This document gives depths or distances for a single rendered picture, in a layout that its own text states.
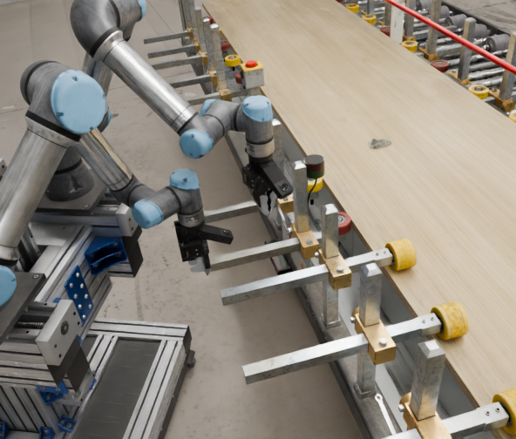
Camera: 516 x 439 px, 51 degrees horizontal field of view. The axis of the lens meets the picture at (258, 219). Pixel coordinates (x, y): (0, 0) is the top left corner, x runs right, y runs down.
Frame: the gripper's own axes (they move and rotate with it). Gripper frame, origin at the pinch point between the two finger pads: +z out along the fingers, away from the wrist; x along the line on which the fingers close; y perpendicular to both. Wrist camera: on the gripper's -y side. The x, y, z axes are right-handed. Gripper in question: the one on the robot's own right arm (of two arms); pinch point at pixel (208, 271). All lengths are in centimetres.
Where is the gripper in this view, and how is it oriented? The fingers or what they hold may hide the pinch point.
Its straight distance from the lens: 167.1
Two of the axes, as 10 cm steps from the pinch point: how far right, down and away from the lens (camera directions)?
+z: 0.8, 8.0, 6.0
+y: -9.6, 2.2, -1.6
